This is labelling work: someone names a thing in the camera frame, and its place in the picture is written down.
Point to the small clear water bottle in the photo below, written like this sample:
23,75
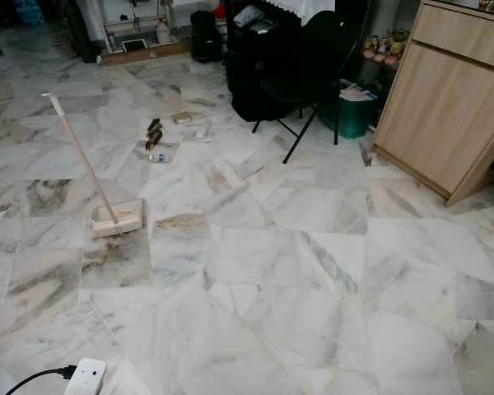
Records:
158,156

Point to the tan cardboard box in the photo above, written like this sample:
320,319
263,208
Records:
182,118

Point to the long wooden plank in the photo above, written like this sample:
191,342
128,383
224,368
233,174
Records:
144,53

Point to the white metal shelf rack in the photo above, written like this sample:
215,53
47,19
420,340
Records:
111,22

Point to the white plastic jug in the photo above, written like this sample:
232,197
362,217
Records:
164,33

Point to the black upright suitcase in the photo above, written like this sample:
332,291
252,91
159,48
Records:
206,37

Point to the large black bag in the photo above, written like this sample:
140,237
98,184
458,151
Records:
259,74

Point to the black folding chair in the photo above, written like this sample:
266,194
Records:
325,49

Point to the white lace tablecloth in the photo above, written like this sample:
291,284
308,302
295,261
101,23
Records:
305,8

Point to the green bin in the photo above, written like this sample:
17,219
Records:
350,115

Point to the colourful toy figurines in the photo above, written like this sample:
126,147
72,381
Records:
387,48

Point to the light wooden cabinet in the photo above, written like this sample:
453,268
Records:
440,103

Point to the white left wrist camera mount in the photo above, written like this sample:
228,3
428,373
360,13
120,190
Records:
90,377

